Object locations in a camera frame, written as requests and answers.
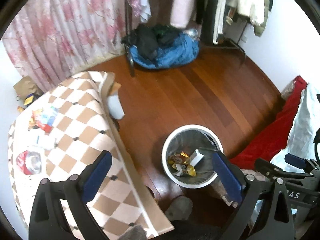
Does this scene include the red cola can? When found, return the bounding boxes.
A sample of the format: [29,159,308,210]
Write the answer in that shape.
[16,151,42,176]

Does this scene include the orange fries snack bag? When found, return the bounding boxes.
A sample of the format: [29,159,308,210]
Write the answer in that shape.
[28,110,55,133]

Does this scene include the white skincare box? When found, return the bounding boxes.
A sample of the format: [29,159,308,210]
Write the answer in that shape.
[186,149,204,167]

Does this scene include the yellow snack packet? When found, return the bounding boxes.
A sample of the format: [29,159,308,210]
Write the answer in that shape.
[167,152,196,177]

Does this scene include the red blue milk carton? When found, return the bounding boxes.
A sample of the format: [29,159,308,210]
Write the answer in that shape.
[40,106,59,127]

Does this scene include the white round trash bin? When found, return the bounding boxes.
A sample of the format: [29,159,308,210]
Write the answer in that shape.
[162,125,223,189]

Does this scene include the red bed sheet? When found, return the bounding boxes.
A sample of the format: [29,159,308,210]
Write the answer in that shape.
[229,76,307,170]

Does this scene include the light blue blanket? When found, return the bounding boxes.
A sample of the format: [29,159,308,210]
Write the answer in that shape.
[270,84,319,173]

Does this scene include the grey slipper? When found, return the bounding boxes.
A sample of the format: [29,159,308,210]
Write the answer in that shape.
[165,196,193,221]

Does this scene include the checkered printed tablecloth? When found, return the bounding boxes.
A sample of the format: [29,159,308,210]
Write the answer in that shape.
[8,71,174,239]

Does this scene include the brown paper bag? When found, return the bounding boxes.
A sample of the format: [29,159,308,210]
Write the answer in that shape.
[13,76,43,100]

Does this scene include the blue and black clothes pile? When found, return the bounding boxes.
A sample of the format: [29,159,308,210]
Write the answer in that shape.
[121,24,200,70]

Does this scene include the hanging clothes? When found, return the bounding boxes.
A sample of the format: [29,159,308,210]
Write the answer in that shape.
[126,0,273,45]

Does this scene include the black clothes rack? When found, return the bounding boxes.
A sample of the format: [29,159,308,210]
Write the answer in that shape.
[122,0,247,77]

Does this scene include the pink floral curtain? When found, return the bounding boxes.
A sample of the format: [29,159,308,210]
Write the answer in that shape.
[2,0,125,92]

